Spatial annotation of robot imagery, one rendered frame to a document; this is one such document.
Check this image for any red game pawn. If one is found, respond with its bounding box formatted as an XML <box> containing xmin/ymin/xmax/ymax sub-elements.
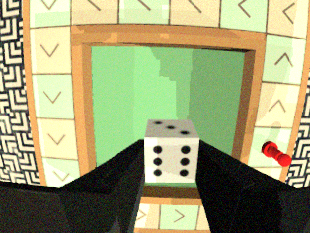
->
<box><xmin>262</xmin><ymin>141</ymin><xmax>291</xmax><ymax>167</ymax></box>

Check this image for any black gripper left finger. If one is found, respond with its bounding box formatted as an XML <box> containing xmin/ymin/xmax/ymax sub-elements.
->
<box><xmin>0</xmin><ymin>139</ymin><xmax>146</xmax><ymax>233</ymax></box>

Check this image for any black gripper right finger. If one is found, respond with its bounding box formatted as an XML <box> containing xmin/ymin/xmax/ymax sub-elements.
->
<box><xmin>195</xmin><ymin>140</ymin><xmax>310</xmax><ymax>233</ymax></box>

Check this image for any white die with black pips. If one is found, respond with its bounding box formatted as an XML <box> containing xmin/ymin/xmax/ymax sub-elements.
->
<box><xmin>144</xmin><ymin>119</ymin><xmax>199</xmax><ymax>183</ymax></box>

